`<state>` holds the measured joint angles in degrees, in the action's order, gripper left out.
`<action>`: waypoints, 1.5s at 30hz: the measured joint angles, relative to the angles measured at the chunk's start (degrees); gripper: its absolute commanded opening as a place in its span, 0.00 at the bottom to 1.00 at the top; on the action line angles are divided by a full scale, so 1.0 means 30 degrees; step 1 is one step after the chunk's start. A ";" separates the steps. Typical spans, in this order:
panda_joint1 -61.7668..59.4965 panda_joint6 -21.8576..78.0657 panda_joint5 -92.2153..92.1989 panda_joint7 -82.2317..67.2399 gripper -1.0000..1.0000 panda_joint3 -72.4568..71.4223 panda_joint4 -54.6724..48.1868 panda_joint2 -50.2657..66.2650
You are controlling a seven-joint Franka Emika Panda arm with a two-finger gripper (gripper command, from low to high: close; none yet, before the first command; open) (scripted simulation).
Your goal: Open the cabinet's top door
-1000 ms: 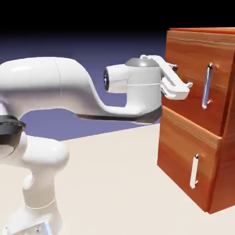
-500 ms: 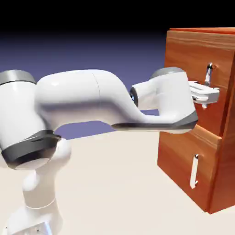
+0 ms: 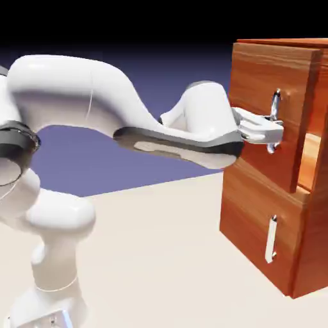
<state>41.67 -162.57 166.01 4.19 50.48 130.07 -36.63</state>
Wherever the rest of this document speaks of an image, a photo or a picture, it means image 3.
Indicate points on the wooden cabinet door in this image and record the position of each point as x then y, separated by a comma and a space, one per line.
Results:
264, 77
251, 217

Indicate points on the wooden cabinet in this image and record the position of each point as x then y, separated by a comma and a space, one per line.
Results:
315, 230

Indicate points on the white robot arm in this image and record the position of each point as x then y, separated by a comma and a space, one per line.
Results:
77, 89

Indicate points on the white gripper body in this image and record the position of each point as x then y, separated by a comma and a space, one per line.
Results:
258, 127

